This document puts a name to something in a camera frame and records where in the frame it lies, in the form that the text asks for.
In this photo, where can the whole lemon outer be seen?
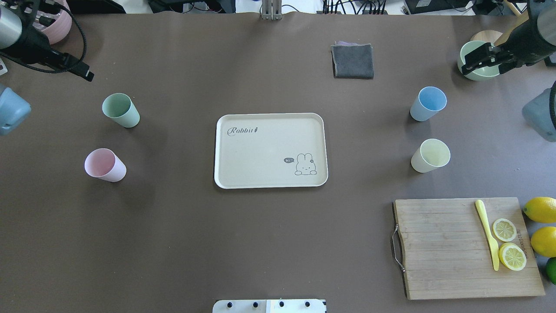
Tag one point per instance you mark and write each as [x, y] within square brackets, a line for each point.
[541, 209]

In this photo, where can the yellow plastic knife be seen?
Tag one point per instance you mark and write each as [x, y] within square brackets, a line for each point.
[492, 243]

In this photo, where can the pale yellow plastic cup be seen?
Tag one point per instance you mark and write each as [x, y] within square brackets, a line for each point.
[432, 154]

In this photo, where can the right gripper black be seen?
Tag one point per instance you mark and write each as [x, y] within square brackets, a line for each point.
[520, 40]

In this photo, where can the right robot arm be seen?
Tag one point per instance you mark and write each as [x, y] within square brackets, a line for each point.
[530, 41]

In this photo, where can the whole lemon near lime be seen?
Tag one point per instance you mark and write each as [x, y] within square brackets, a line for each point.
[543, 241]

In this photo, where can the lemon slice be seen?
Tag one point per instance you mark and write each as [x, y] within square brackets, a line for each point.
[504, 230]
[512, 256]

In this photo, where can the green lime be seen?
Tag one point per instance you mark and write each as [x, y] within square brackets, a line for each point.
[550, 270]

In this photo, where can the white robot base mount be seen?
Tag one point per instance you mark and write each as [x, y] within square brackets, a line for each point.
[270, 306]

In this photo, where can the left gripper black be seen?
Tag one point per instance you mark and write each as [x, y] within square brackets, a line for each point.
[33, 44]

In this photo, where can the pink plastic cup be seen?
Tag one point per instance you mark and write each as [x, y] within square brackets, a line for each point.
[104, 164]

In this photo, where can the grey folded cloth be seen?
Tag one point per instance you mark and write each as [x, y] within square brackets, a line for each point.
[353, 62]

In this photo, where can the bamboo cutting board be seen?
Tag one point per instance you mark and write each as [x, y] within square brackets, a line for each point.
[445, 255]

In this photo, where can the purple cloth under grey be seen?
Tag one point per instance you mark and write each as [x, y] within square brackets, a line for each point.
[346, 44]

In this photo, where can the lower lemon slice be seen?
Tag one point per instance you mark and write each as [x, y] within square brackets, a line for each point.
[512, 256]

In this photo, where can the pink bowl of ice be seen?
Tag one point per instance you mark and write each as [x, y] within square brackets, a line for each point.
[60, 27]

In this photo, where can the green plastic cup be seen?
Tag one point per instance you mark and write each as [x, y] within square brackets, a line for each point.
[119, 108]

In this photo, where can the light green bowl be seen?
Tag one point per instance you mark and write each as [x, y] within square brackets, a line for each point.
[482, 74]

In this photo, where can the blue plastic cup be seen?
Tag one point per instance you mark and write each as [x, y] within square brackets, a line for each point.
[428, 103]

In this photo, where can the upper lemon slice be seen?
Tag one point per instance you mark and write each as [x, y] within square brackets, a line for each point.
[504, 230]

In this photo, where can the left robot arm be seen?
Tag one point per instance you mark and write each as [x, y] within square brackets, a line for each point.
[19, 14]

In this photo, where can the aluminium frame post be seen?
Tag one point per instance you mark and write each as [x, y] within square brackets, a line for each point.
[271, 9]

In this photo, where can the wooden round stand base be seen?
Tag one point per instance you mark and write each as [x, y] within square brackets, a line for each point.
[487, 36]

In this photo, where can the cream rabbit print tray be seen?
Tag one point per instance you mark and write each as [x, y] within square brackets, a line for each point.
[270, 150]

